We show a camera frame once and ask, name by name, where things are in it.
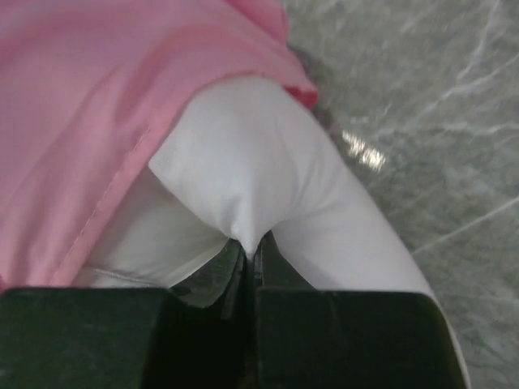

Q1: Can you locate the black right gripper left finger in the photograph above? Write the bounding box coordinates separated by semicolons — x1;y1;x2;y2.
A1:
1;241;245;388

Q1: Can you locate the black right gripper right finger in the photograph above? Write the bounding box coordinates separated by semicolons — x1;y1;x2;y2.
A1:
253;235;469;388

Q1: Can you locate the white pillow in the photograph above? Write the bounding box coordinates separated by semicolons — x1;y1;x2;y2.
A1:
72;75;470;388

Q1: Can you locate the pink rose satin pillowcase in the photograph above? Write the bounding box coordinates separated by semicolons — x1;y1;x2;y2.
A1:
1;1;317;289

